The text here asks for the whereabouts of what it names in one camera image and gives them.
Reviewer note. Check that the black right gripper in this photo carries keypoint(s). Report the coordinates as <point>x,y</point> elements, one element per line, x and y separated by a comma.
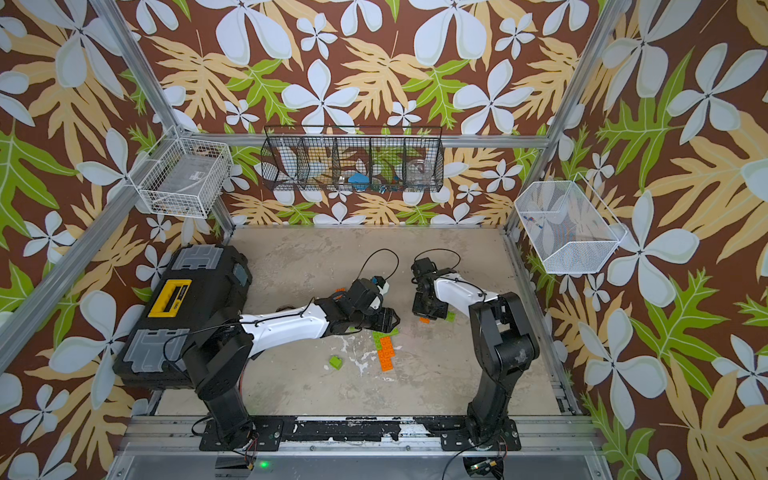
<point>417,309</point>

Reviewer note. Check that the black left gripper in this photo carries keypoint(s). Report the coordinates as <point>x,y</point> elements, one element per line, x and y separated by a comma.
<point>386,316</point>

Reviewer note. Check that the small lime brick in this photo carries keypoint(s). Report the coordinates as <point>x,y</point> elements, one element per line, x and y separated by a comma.
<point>336,362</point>

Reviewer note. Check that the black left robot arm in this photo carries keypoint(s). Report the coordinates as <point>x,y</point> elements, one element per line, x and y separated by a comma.
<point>216,356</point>

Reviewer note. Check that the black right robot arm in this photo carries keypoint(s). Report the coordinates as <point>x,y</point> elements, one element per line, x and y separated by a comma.
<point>503,341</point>

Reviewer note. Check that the blue object in basket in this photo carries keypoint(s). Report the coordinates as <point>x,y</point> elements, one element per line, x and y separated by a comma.
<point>359,182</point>

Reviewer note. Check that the white mesh basket right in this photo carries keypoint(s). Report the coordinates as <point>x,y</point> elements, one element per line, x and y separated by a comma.
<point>571,228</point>

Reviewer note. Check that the black yellow toolbox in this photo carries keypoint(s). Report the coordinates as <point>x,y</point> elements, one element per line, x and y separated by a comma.
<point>199,281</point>

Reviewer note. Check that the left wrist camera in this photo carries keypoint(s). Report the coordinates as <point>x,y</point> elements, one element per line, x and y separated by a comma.
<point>381,283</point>

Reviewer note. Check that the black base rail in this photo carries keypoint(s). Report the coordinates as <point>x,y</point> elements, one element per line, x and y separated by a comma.
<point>441,433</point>

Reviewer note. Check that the black wire basket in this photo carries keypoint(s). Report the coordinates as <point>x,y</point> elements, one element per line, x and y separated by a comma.
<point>395,158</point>

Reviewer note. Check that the white wire basket left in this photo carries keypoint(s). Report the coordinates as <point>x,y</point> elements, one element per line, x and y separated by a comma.
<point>183,176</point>

